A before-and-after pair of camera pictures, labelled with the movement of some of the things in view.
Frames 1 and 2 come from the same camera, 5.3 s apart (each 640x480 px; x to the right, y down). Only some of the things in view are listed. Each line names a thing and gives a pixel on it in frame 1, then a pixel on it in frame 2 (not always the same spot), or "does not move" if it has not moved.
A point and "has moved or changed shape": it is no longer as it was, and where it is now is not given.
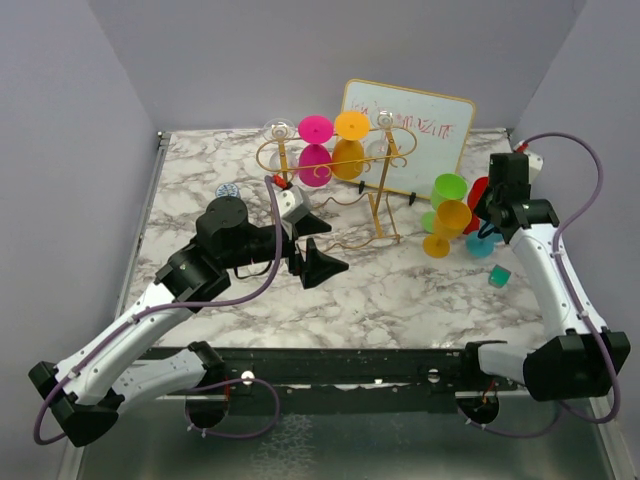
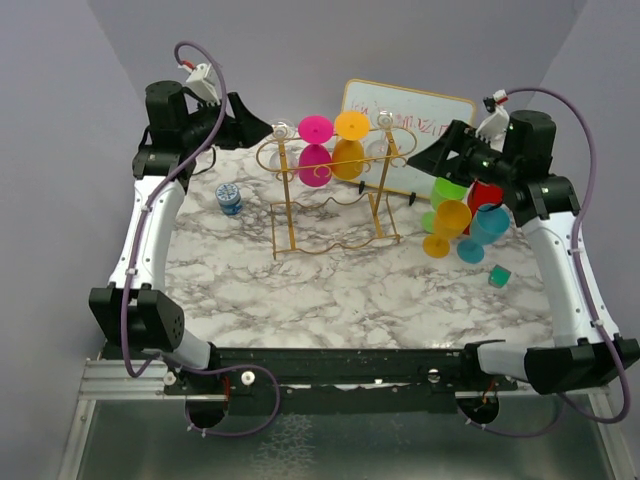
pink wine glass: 315,129 does not move
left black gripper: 317,267 to 242,130
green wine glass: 446,187 does not move
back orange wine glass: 350,126 does not move
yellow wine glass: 451,219 does not move
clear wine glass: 283,156 does not move
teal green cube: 498,276 does not move
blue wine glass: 482,247 has moved or changed shape
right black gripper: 480,209 to 434,159
